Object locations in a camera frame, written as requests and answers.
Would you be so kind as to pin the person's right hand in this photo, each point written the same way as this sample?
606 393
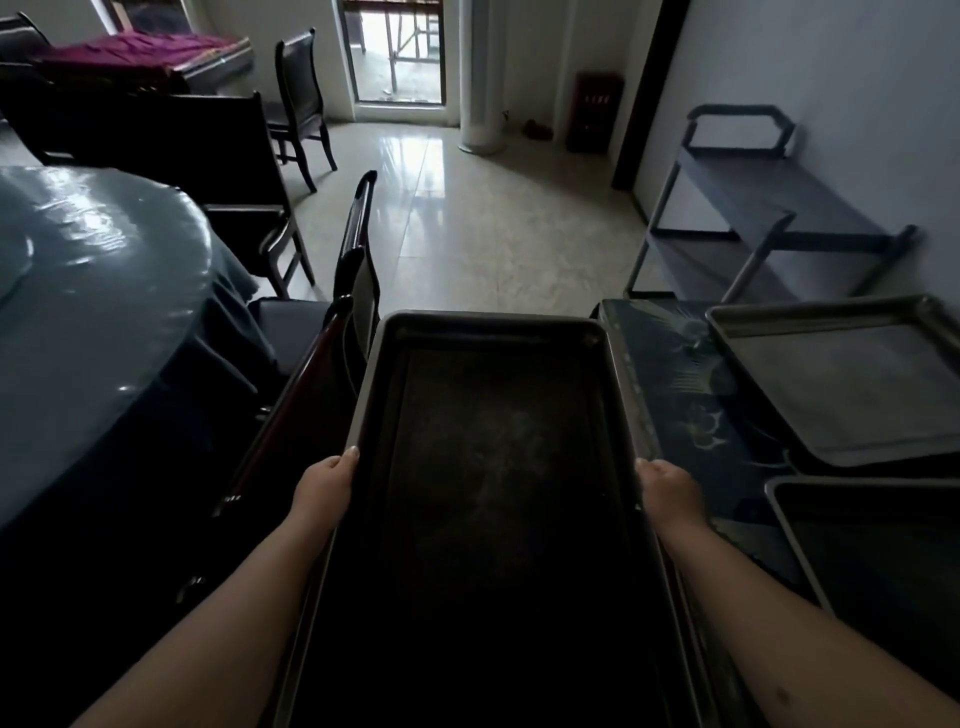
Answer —
672 493

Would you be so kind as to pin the person's left hand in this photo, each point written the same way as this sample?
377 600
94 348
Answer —
321 489

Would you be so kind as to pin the person's right thumb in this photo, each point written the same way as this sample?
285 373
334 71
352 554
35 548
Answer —
649 472

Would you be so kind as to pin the person's left thumb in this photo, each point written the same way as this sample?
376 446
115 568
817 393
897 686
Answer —
339 463

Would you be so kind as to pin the large dark metal baking tray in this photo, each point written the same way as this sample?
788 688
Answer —
491 517

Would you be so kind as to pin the person's left forearm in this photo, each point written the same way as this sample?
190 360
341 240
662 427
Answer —
210 634

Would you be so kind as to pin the person's right forearm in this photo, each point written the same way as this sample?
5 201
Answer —
787 637

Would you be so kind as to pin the dark wooden dining chair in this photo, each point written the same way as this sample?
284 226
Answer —
300 97
30 105
19 34
300 405
225 172

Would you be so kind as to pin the blue patterned tablecloth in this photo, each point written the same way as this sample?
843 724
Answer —
686 405

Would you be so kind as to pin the silver metal baking tray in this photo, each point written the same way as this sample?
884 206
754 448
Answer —
847 379

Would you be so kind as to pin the round table with blue cloth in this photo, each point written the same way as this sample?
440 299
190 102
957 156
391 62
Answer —
97 322

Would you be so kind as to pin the grey metal service cart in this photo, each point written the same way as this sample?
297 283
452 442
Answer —
757 210

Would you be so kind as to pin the red crate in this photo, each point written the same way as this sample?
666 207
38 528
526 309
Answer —
594 111

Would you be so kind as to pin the white tower air conditioner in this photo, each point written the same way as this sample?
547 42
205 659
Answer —
484 75

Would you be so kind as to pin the glass door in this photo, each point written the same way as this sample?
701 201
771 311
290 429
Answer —
394 51

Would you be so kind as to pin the table with folded cloths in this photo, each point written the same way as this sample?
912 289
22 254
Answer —
195 64

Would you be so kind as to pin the magenta cloth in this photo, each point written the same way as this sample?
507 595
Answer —
127 51

